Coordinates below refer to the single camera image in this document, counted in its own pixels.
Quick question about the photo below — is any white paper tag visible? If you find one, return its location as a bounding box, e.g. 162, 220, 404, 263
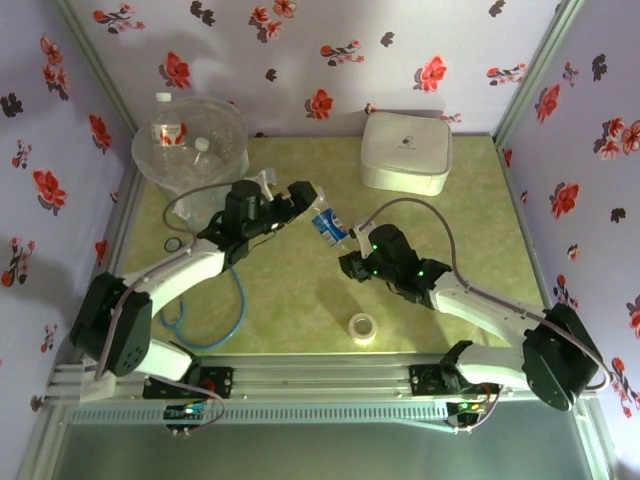
79, 363, 119, 404

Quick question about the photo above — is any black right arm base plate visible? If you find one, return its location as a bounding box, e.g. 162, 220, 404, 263
408, 363, 454, 397

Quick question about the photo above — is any blue tube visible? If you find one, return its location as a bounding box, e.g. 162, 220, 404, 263
160, 264, 248, 351

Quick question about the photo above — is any right circuit board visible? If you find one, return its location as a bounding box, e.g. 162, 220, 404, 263
447, 398, 490, 424

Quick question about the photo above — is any white tape roll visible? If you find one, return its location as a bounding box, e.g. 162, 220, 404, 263
348, 313, 380, 347

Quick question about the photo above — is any grey slotted cable duct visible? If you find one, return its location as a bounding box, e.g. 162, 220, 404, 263
67, 404, 451, 426

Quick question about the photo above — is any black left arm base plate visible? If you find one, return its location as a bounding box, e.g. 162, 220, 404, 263
143, 364, 236, 401

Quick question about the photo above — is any aluminium frame post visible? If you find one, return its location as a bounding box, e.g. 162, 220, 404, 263
492, 0, 585, 146
52, 0, 137, 132

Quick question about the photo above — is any left circuit board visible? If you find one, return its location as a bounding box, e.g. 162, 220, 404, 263
164, 403, 211, 426

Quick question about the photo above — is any blue label white cap bottle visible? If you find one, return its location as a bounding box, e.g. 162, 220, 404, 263
309, 185, 355, 253

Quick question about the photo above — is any aluminium rail frame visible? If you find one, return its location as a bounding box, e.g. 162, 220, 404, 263
47, 352, 596, 407

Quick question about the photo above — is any white zippered case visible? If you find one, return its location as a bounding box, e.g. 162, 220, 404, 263
358, 112, 454, 197

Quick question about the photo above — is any clear white cap bottle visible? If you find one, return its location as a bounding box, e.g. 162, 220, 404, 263
189, 137, 227, 184

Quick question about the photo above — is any circuit board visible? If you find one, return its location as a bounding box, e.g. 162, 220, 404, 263
164, 403, 211, 426
447, 398, 490, 424

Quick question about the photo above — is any grey base cable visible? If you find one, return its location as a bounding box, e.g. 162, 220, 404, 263
439, 384, 506, 434
167, 372, 226, 437

